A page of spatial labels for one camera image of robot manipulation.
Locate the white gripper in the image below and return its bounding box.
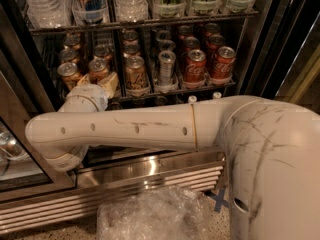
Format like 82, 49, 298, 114
59, 72, 120, 112

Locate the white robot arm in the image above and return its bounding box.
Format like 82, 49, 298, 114
25, 85, 320, 240

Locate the second row left orange can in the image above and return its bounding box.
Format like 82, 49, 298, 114
59, 48, 80, 64

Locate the second row right orange can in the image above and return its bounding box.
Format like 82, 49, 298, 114
123, 44, 141, 58

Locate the stainless steel fridge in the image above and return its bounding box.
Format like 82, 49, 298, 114
0, 0, 274, 235

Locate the silver slim can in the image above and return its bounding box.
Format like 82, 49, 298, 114
158, 50, 176, 85

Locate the blue energy drink can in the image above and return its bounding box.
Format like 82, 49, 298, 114
77, 0, 107, 24

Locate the second row left cola can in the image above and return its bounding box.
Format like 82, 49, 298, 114
182, 36, 200, 55

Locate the second row cola can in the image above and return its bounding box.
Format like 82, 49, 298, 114
206, 34, 225, 57
182, 36, 200, 55

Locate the front left red cola can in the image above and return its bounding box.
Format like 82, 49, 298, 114
184, 49, 206, 83

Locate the red cola can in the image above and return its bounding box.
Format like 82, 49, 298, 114
210, 46, 236, 79
184, 49, 206, 83

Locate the closed glass fridge door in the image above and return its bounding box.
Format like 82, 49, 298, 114
0, 74, 75, 202

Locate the second row right cola can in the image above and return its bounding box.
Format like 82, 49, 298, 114
206, 34, 225, 57

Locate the front right red cola can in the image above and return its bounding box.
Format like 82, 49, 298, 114
210, 46, 236, 79

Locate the open glass fridge door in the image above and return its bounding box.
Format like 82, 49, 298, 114
236, 0, 320, 99

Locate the left dark juice bottle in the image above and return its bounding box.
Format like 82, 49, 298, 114
188, 95, 197, 104

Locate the dark juice bottle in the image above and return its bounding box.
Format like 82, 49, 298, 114
212, 92, 222, 99
188, 95, 197, 104

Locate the right dark juice bottle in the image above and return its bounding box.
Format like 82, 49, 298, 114
212, 92, 222, 99

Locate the clear bubble wrap bundle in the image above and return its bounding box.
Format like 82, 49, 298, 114
97, 187, 209, 240

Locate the blue tape cross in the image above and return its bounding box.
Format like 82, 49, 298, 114
207, 189, 229, 213

